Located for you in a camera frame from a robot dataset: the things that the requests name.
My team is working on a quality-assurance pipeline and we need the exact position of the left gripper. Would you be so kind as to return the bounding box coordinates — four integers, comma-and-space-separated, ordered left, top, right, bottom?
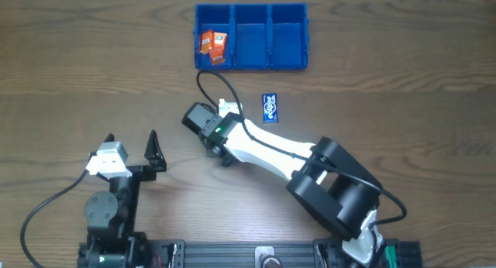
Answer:
103, 129, 167, 183

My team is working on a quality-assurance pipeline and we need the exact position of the orange candy box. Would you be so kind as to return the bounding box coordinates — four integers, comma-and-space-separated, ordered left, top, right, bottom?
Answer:
209, 46, 226, 66
212, 32, 228, 50
199, 29, 215, 55

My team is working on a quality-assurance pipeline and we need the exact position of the blue candy pack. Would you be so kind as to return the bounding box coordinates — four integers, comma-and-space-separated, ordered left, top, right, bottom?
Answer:
261, 93, 279, 125

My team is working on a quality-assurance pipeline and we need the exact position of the blue tray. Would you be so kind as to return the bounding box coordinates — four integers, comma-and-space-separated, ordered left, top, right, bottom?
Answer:
193, 2, 310, 71

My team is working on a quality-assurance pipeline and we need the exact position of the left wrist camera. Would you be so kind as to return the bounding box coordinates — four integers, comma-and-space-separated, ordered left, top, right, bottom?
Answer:
84, 141, 133, 180

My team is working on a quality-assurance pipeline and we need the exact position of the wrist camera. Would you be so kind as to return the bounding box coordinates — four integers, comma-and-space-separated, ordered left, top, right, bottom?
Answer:
217, 98, 244, 116
84, 141, 133, 180

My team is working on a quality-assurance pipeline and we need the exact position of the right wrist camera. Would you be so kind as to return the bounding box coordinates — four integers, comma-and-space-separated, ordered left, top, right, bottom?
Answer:
217, 98, 244, 116

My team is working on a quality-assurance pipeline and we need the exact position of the mounting rail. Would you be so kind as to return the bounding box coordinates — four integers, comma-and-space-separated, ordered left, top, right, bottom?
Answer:
77, 239, 422, 268

